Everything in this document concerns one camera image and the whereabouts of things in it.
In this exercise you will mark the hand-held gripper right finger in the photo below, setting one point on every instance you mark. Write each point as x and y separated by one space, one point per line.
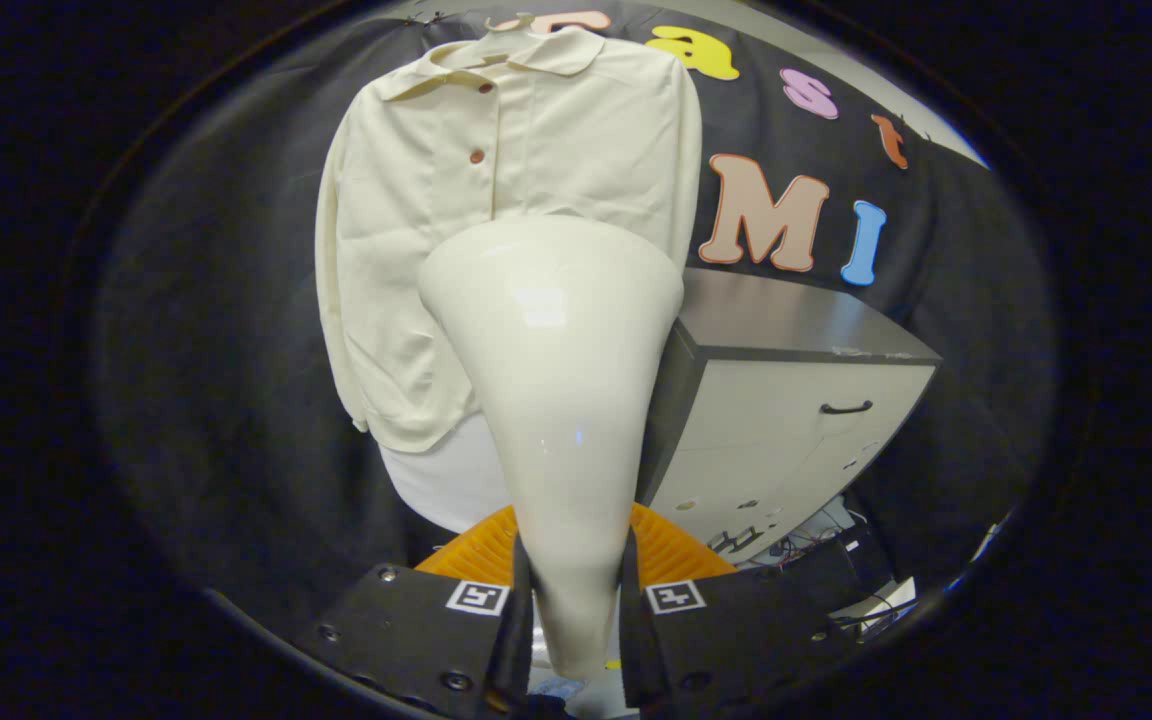
736 630

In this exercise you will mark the black backdrop cloth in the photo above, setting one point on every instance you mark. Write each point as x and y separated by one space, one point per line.
216 350

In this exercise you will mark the cream button-up shirt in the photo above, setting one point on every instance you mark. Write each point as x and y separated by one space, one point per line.
406 250

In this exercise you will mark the white garment steamer head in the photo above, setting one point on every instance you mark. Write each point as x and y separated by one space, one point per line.
551 380

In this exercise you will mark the white cabinet with grey top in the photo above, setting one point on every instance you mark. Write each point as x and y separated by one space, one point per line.
766 430

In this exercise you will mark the white garment under shirt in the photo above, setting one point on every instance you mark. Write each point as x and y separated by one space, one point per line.
446 480

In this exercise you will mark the cream plastic clothes hanger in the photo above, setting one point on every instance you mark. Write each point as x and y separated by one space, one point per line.
514 24

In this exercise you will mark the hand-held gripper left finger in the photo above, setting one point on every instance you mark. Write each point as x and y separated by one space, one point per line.
416 630

